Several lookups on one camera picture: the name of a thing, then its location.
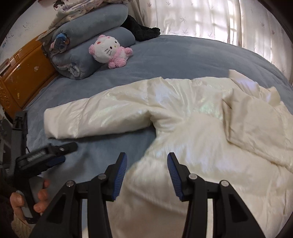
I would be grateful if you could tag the black fuzzy cloth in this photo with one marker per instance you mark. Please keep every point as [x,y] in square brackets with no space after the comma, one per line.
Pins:
[142,31]

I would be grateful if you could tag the orange wooden headboard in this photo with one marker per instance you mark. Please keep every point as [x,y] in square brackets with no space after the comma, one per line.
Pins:
[25,75]

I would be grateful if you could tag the person's left hand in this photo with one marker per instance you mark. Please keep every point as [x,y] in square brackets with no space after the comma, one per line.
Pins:
[42,194]

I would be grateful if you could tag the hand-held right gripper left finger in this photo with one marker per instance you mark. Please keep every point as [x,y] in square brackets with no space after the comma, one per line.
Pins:
[120,176]

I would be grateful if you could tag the white leaf-print curtain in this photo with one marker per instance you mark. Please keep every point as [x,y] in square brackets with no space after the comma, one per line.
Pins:
[194,18]

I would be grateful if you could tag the folded grey-blue blanket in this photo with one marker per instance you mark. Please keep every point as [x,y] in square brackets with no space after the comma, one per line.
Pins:
[91,20]
[82,59]

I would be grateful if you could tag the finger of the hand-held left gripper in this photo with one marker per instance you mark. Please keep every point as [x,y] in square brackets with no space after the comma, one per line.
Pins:
[56,161]
[65,147]

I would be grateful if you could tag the white down jacket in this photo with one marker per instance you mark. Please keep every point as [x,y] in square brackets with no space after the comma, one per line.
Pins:
[183,114]

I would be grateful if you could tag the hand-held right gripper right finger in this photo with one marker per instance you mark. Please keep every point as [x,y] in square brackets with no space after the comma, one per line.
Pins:
[174,176]

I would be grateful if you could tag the wall sticker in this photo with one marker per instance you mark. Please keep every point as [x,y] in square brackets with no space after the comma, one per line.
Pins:
[60,4]

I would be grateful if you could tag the pink and white cat plush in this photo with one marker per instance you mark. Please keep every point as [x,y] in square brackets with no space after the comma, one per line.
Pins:
[106,49]

